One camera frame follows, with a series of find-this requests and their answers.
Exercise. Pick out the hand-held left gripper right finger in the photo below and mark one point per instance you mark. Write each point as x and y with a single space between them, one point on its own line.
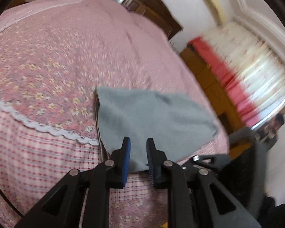
152 161

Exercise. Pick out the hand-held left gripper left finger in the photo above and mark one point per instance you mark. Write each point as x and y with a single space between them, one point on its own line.
125 161

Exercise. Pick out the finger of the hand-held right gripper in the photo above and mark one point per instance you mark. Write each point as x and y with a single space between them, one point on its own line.
219 162

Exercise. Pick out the grey pants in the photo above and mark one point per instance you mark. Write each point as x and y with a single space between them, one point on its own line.
156 116

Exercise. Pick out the person's head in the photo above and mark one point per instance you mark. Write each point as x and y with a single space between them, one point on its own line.
274 125

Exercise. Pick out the long wooden drawer cabinet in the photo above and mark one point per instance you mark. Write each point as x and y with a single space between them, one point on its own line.
211 83

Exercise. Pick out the white and red floral curtain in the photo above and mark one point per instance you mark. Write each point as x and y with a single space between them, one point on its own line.
251 64

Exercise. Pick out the pink floral bedspread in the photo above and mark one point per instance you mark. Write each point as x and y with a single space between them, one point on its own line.
49 64

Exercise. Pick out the dark wooden headboard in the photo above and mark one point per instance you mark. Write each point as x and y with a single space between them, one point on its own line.
152 7

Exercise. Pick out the cream air conditioner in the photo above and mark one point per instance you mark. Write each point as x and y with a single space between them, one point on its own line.
216 7

